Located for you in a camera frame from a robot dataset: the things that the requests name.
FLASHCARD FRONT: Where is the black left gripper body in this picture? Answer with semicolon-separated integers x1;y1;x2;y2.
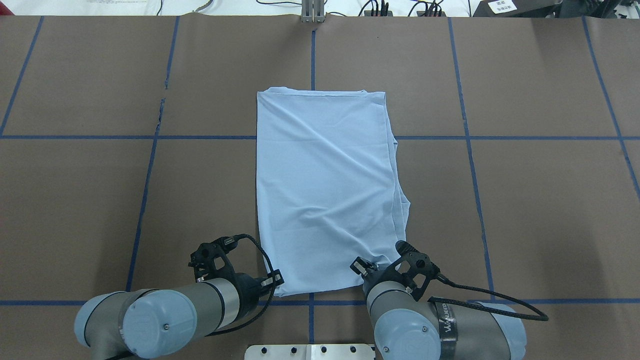
188;235;285;321

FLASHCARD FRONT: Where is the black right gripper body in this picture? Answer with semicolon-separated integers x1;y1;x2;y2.
350;240;441;302

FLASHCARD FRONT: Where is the light blue t-shirt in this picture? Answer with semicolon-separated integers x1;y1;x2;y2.
256;87;410;297

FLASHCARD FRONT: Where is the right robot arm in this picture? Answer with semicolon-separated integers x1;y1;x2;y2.
350;241;528;360

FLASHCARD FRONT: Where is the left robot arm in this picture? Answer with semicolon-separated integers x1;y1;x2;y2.
73;234;285;360

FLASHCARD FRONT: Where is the black usb hub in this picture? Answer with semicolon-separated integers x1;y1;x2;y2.
357;0;393;18

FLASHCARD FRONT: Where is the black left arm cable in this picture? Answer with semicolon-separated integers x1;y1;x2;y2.
205;233;277;337

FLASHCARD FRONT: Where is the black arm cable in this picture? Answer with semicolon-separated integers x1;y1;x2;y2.
428;273;550;323
205;233;277;337

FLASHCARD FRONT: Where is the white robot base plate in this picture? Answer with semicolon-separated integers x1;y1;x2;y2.
244;343;377;360

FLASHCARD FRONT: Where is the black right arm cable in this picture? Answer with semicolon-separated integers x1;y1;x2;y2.
428;273;550;323

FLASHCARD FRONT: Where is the aluminium frame post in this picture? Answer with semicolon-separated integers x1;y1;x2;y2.
300;0;326;24

